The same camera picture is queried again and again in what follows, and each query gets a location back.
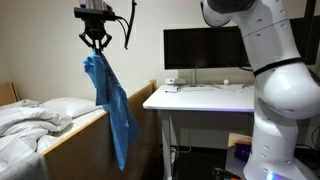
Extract cardboard box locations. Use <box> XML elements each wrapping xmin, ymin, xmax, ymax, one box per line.
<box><xmin>227</xmin><ymin>132</ymin><xmax>253</xmax><ymax>148</ymax></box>

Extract white floor power strip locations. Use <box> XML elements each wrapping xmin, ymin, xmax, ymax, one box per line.
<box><xmin>169</xmin><ymin>146</ymin><xmax>178</xmax><ymax>164</ymax></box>

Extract white crumpled duvet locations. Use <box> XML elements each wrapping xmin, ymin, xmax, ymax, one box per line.
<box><xmin>0</xmin><ymin>99</ymin><xmax>73</xmax><ymax>174</ymax></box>

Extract purple glowing object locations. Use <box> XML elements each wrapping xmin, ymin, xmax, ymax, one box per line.
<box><xmin>234</xmin><ymin>143</ymin><xmax>252</xmax><ymax>163</ymax></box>

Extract black camera stand pole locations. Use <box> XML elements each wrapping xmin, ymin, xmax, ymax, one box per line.
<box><xmin>303</xmin><ymin>0</ymin><xmax>317</xmax><ymax>19</ymax></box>

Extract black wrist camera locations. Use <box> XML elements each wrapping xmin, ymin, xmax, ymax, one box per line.
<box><xmin>73</xmin><ymin>7</ymin><xmax>117</xmax><ymax>22</ymax></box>

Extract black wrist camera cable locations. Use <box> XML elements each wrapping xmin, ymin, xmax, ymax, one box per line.
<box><xmin>114</xmin><ymin>0</ymin><xmax>138</xmax><ymax>50</ymax></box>

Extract white desk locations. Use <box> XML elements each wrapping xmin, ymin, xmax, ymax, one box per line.
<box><xmin>142</xmin><ymin>83</ymin><xmax>256</xmax><ymax>180</ymax></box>

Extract grey hanging cloth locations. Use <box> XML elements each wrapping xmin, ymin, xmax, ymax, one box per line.
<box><xmin>0</xmin><ymin>151</ymin><xmax>51</xmax><ymax>180</ymax></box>

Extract orange black hand tool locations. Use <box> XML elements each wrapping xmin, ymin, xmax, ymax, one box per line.
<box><xmin>211</xmin><ymin>167</ymin><xmax>243</xmax><ymax>180</ymax></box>

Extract white desk power strip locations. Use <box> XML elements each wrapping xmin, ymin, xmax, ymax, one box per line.
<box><xmin>165</xmin><ymin>78</ymin><xmax>187</xmax><ymax>85</ymax></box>

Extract black computer monitor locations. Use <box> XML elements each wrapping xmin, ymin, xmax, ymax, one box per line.
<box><xmin>289</xmin><ymin>14</ymin><xmax>320</xmax><ymax>66</ymax></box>
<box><xmin>163</xmin><ymin>26</ymin><xmax>252</xmax><ymax>89</ymax></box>

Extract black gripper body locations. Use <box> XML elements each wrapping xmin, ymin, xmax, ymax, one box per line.
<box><xmin>83</xmin><ymin>19</ymin><xmax>108</xmax><ymax>38</ymax></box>

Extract white pillow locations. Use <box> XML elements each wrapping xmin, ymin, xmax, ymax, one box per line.
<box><xmin>39</xmin><ymin>97</ymin><xmax>104</xmax><ymax>119</ymax></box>

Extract wooden bed frame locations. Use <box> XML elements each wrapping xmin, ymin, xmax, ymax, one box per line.
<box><xmin>0</xmin><ymin>79</ymin><xmax>158</xmax><ymax>180</ymax></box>

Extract white mattress sheet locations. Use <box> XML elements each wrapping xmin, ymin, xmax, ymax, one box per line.
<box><xmin>36</xmin><ymin>109</ymin><xmax>108</xmax><ymax>154</ymax></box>

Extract blue printed cloth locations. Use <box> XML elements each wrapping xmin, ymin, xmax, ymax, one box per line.
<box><xmin>83</xmin><ymin>49</ymin><xmax>141</xmax><ymax>172</ymax></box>

